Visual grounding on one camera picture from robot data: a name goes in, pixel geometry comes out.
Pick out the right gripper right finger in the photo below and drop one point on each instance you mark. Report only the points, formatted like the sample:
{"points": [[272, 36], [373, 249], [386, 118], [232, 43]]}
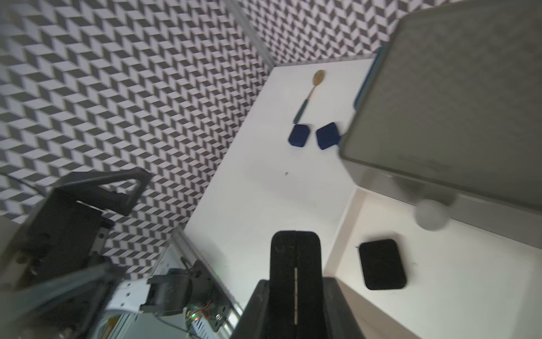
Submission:
{"points": [[340, 321]]}

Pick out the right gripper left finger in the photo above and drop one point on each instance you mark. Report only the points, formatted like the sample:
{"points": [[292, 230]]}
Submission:
{"points": [[253, 321]]}

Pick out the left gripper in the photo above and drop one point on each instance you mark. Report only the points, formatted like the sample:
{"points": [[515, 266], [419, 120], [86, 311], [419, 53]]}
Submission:
{"points": [[67, 231]]}

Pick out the black brooch box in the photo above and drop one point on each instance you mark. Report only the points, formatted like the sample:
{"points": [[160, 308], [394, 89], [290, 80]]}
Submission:
{"points": [[381, 265], [296, 307]]}

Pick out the three-drawer storage cabinet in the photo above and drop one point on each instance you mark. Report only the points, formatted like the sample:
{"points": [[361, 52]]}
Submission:
{"points": [[445, 148]]}

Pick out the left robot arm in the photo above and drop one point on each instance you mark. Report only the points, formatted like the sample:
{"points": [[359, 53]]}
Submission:
{"points": [[55, 280]]}

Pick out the navy brooch box middle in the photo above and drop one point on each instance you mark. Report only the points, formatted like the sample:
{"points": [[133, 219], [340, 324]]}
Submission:
{"points": [[328, 136]]}

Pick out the navy brooch box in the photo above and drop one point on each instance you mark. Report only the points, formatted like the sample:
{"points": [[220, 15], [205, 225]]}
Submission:
{"points": [[328, 136], [299, 135]]}

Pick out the navy brooch box left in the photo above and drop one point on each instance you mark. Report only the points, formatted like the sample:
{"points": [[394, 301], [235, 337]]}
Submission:
{"points": [[299, 135]]}

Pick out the blue tray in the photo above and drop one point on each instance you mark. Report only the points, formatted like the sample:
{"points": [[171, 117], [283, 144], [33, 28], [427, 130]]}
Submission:
{"points": [[371, 72]]}

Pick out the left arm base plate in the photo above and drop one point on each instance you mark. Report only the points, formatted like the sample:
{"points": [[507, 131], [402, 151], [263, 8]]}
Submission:
{"points": [[192, 292]]}

